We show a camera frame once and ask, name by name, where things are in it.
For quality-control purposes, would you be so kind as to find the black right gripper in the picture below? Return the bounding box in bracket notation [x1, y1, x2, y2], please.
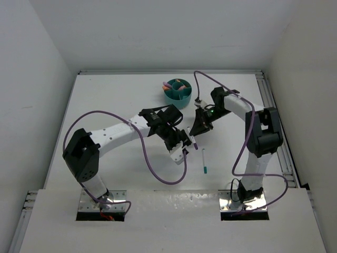
[190, 106, 231, 137]

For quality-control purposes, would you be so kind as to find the purple capped white pen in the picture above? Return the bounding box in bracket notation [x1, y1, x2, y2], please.
[187, 126, 199, 150]

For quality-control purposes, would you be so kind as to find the orange capped grey marker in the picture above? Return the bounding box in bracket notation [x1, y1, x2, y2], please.
[162, 86, 171, 91]

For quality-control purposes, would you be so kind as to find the pink highlighter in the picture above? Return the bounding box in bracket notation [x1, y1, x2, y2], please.
[163, 82, 172, 88]

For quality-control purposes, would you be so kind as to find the teal capped white pen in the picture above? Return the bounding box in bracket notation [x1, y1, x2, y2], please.
[202, 149, 207, 174]

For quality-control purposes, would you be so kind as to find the pink pen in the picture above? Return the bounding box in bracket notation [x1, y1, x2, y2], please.
[178, 85, 186, 91]

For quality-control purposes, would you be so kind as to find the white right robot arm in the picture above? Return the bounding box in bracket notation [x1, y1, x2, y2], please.
[190, 87, 283, 203]

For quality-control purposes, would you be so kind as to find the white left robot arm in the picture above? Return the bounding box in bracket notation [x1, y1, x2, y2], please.
[62, 105, 192, 203]

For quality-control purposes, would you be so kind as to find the teal round pen holder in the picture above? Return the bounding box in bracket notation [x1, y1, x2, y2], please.
[164, 79, 192, 109]

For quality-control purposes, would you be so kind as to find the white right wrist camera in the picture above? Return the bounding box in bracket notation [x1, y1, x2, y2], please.
[194, 97, 207, 109]

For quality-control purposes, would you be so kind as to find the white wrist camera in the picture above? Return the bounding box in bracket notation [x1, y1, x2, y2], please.
[194, 97, 207, 109]
[169, 141, 186, 165]

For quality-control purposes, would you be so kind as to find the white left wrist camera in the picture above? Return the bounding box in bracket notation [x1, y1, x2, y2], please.
[169, 141, 186, 165]

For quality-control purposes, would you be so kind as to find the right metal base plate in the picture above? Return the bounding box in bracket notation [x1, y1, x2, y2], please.
[219, 190, 266, 213]

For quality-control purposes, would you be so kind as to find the metal base plate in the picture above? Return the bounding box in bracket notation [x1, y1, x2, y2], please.
[78, 190, 128, 213]
[219, 190, 266, 213]

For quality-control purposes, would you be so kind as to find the aluminium frame rail right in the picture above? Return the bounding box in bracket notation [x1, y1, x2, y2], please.
[255, 71, 310, 191]

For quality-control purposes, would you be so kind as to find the aluminium frame rail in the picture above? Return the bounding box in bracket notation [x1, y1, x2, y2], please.
[8, 190, 38, 253]
[255, 71, 310, 191]

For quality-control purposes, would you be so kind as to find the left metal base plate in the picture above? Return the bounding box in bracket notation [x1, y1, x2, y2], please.
[78, 190, 128, 213]

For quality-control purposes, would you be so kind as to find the aluminium frame rail left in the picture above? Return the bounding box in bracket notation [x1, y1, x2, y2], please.
[8, 190, 38, 253]

